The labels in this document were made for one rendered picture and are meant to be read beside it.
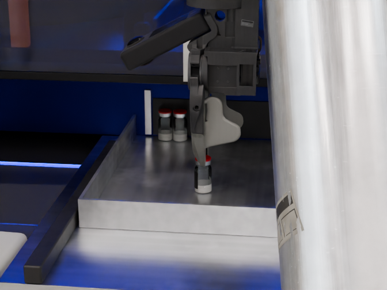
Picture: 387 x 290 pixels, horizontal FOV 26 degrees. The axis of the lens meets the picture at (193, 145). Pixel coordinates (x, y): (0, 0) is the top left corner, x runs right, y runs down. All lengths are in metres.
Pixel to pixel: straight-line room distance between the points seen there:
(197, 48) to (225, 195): 0.19
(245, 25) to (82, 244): 0.31
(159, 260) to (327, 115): 0.52
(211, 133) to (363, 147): 0.63
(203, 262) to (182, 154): 0.34
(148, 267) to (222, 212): 0.12
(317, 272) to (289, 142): 0.07
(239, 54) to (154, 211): 0.21
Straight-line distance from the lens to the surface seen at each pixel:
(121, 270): 0.88
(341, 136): 0.40
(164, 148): 1.23
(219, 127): 1.01
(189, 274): 0.87
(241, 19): 0.99
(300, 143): 0.41
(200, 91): 0.98
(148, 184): 1.10
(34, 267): 0.86
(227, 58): 0.98
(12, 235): 1.16
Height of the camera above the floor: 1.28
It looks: 19 degrees down
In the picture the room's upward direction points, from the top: straight up
